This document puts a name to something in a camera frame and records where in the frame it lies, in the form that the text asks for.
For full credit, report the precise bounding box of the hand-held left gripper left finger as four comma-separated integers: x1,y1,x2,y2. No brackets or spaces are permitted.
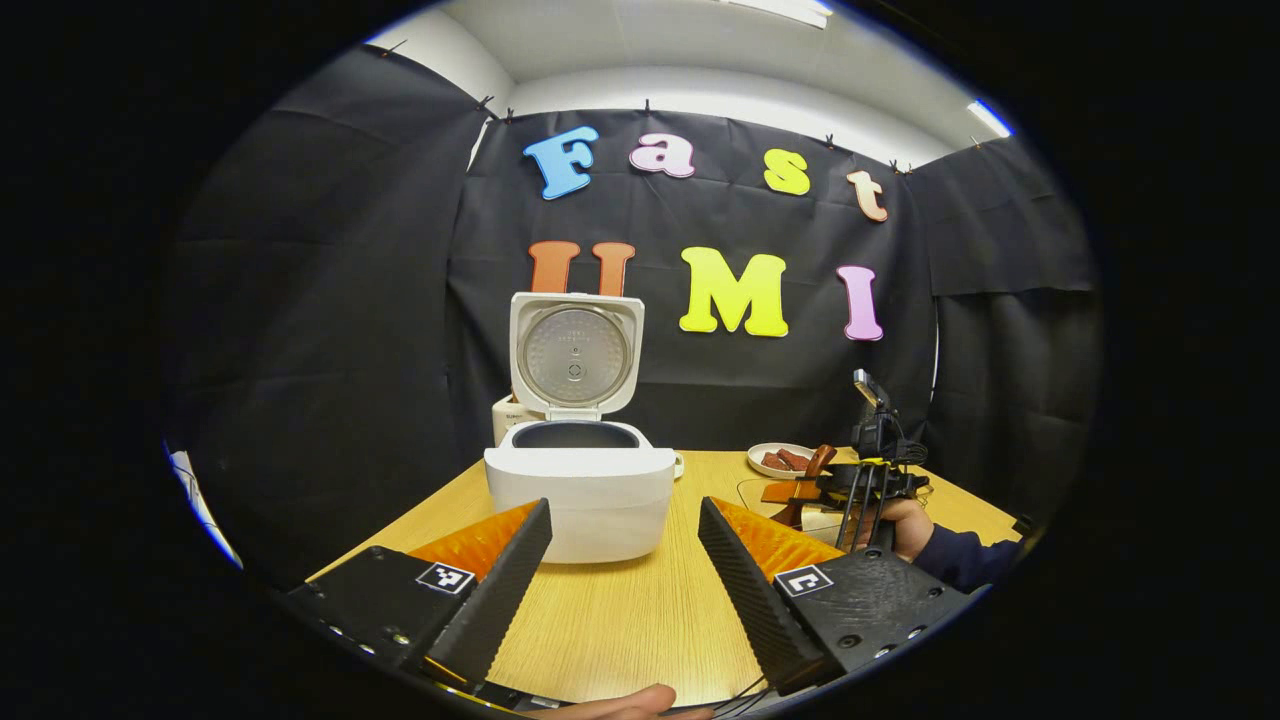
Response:
285,497,554,691

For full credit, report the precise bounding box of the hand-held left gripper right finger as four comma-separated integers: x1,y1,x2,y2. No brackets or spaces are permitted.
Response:
697,495,976,698

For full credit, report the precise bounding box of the clear container of rice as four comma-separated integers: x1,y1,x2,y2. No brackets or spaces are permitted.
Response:
737,476,871,549

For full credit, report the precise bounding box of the brown wooden spoon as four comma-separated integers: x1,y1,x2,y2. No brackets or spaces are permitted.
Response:
775,444,837,531

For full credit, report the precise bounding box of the white rice cooker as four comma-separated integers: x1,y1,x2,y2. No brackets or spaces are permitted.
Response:
484,291,686,564

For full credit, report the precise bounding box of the white round plate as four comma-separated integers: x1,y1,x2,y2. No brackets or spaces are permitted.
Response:
746,442,816,480

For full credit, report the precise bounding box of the white toaster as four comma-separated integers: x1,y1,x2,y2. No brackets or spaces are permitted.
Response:
491,393,531,448

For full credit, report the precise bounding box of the small ceiling light panel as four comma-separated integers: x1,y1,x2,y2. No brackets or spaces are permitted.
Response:
966,99,1014,139

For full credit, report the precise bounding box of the large ceiling light panel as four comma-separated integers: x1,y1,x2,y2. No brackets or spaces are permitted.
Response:
720,0,834,29

